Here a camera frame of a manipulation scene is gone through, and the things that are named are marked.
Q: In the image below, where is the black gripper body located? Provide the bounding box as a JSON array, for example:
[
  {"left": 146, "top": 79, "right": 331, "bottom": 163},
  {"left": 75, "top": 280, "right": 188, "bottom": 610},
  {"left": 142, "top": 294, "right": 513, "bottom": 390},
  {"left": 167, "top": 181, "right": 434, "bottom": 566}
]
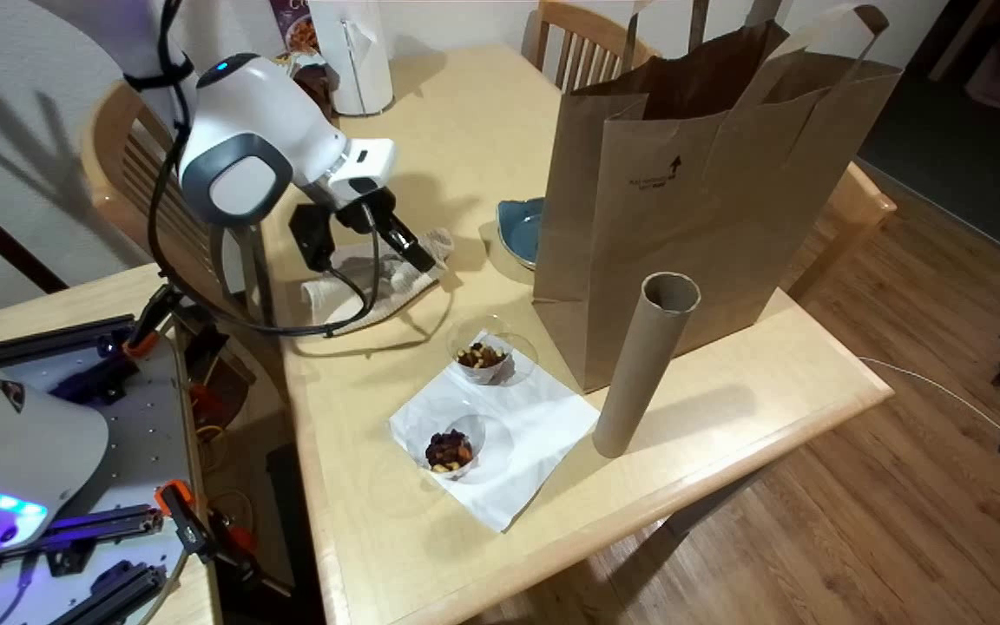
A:
[{"left": 289, "top": 188, "right": 434, "bottom": 272}]

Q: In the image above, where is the beige ribbed cloth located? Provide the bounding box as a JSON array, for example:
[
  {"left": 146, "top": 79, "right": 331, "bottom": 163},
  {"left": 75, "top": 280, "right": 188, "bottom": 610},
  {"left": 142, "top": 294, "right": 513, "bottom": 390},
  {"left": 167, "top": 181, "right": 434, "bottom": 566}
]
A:
[{"left": 299, "top": 229, "right": 455, "bottom": 333}]

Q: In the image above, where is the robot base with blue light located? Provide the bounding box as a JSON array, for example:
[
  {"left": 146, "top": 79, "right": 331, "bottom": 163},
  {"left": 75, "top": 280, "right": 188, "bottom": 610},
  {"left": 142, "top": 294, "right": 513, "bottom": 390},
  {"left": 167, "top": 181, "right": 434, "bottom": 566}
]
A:
[{"left": 0, "top": 373, "right": 107, "bottom": 557}]

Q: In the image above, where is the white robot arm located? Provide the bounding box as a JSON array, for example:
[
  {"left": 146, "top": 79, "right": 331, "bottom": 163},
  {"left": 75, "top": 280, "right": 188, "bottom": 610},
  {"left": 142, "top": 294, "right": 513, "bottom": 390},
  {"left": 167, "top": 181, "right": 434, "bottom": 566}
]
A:
[{"left": 131, "top": 0, "right": 439, "bottom": 274}]

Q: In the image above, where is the blue ceramic bowl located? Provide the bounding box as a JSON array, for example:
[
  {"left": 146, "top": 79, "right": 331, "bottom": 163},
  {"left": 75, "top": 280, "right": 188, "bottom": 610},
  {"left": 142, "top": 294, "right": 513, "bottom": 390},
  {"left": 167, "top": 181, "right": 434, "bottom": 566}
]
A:
[{"left": 497, "top": 198, "right": 546, "bottom": 268}]

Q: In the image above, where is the wooden chair beside robot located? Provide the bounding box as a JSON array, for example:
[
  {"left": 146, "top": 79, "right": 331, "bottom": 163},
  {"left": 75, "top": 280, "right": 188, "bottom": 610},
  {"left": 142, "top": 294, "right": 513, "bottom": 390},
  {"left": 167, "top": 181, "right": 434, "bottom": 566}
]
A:
[{"left": 80, "top": 82, "right": 273, "bottom": 352}]

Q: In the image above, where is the clear cup with snacks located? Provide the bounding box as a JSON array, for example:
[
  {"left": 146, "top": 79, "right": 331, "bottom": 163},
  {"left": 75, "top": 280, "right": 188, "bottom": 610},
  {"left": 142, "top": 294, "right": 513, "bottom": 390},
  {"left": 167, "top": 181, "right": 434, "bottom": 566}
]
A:
[
  {"left": 419, "top": 412, "right": 513, "bottom": 483},
  {"left": 450, "top": 329, "right": 535, "bottom": 387}
]

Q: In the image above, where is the wooden chair behind table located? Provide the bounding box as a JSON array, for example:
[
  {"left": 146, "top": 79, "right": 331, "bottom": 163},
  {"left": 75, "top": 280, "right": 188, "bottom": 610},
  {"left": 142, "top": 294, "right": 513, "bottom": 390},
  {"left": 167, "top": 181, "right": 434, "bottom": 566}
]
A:
[{"left": 526, "top": 0, "right": 653, "bottom": 89}]

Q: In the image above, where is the cardboard tube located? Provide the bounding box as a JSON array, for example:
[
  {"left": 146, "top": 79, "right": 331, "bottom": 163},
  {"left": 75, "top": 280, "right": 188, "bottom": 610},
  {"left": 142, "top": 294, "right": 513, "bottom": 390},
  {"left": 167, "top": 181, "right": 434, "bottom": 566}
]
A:
[{"left": 594, "top": 272, "right": 700, "bottom": 457}]

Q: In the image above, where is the brown paper bag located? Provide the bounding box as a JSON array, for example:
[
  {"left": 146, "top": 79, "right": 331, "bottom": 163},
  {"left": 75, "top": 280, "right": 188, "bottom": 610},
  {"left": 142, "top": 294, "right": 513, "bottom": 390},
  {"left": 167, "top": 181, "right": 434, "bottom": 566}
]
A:
[{"left": 535, "top": 2, "right": 901, "bottom": 390}]

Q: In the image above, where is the orange black clamp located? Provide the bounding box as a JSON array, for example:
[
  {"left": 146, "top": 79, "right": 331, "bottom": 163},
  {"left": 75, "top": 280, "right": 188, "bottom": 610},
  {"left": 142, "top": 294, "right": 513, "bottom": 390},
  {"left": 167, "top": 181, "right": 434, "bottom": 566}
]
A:
[{"left": 158, "top": 480, "right": 252, "bottom": 570}]

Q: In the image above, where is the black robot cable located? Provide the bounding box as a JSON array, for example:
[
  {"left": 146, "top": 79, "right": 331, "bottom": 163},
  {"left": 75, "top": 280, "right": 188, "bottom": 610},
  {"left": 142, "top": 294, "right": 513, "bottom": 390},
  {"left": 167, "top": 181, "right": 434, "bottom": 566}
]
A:
[{"left": 146, "top": 0, "right": 460, "bottom": 357}]

